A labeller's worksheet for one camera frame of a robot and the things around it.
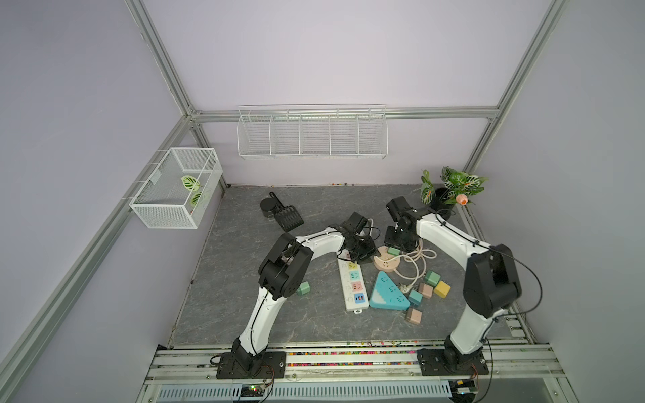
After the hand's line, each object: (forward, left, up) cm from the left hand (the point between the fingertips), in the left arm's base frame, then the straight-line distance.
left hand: (380, 258), depth 93 cm
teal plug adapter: (-15, -9, -1) cm, 18 cm away
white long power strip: (-9, +11, -1) cm, 15 cm away
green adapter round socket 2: (0, -4, +5) cm, 7 cm away
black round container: (+29, +44, -1) cm, 53 cm away
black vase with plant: (+14, -26, +21) cm, 37 cm away
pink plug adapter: (-21, -7, -1) cm, 22 cm away
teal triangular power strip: (-13, 0, -1) cm, 13 cm away
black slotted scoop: (+23, +36, 0) cm, 42 cm away
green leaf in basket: (+17, +63, +28) cm, 71 cm away
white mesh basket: (+16, +67, +24) cm, 73 cm away
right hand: (+4, -4, +4) cm, 7 cm away
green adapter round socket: (-9, +28, -1) cm, 30 cm away
